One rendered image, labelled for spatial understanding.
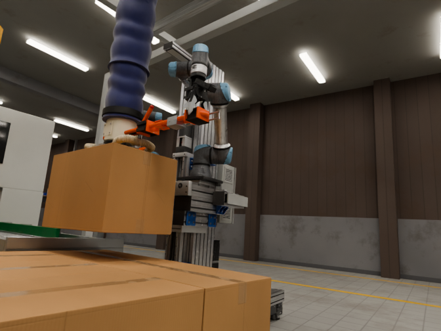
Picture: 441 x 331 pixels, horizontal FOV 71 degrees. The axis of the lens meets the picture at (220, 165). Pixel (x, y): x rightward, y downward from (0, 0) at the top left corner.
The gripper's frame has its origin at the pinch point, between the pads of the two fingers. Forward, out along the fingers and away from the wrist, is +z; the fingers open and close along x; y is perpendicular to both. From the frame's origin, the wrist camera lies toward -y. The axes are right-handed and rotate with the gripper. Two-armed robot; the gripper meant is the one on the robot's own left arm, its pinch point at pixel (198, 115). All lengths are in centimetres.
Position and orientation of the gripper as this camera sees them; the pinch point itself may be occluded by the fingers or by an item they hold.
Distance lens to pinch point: 140.6
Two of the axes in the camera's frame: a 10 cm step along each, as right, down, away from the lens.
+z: -0.6, 9.8, -2.1
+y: -7.7, 0.9, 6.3
